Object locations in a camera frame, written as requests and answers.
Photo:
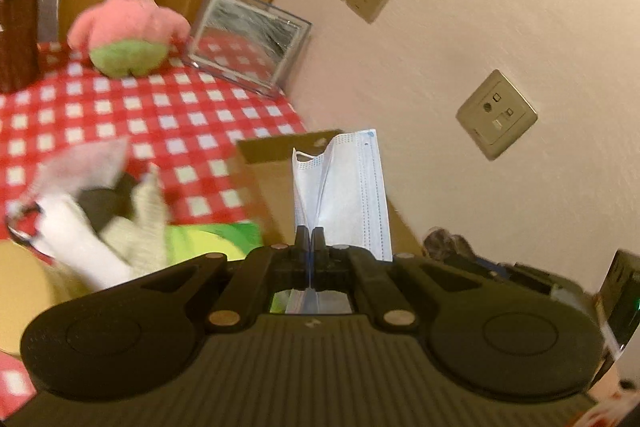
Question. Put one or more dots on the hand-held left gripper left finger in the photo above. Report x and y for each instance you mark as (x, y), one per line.
(303, 242)

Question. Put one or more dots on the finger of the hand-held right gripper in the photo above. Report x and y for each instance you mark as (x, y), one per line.
(450, 244)

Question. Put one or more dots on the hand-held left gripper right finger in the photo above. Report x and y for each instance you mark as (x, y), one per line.
(318, 242)

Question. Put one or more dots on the white face mask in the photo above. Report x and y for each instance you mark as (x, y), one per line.
(350, 187)

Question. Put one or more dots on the brown cardboard box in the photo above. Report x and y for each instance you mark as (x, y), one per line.
(270, 187)

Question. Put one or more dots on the cream towel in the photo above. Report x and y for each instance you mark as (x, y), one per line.
(145, 227)

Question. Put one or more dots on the green tissue box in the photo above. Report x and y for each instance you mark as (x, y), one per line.
(220, 239)

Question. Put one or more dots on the person's red patterned clothing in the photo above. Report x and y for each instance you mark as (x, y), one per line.
(612, 399)

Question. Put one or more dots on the red checked tablecloth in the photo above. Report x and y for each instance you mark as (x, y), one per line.
(175, 117)

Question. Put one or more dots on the pink starfish plush toy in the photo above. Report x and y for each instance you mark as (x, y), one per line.
(125, 27)

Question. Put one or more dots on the nut jar with gold lid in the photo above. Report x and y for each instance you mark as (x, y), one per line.
(22, 292)

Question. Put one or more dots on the brown cylindrical canister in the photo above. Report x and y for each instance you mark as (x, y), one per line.
(17, 37)

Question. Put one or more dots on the beige data wall panel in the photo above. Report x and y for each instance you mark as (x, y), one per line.
(496, 114)

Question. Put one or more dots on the clear acrylic picture frame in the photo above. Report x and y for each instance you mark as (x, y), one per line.
(245, 37)

